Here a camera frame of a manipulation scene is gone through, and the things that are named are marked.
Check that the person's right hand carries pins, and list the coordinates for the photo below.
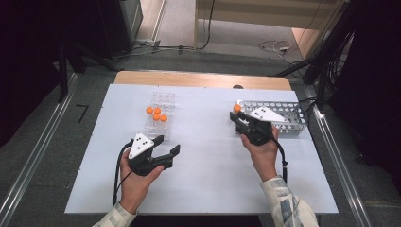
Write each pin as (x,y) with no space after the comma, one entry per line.
(263,157)

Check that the person's left hand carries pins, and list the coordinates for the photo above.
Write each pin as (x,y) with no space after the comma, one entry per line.
(135,186)

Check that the black metal stand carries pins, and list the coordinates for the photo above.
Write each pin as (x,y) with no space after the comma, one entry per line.
(63,69)

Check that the wooden furniture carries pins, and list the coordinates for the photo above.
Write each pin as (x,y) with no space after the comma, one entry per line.
(252,14)

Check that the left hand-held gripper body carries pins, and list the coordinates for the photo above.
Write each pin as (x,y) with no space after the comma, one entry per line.
(142,154)

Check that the clear acrylic test tube rack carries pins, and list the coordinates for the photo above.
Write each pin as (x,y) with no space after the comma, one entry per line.
(160,129)

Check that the aluminium floor rail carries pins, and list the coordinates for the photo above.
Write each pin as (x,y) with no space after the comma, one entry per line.
(339,157)
(34,151)

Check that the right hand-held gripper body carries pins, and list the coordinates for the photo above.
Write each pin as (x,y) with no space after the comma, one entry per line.
(257,129)

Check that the orange-capped test tube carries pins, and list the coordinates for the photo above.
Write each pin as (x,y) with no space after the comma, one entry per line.
(157,110)
(156,117)
(163,118)
(237,108)
(149,110)

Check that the metal test tube rack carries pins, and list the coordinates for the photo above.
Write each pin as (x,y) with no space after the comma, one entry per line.
(288,115)

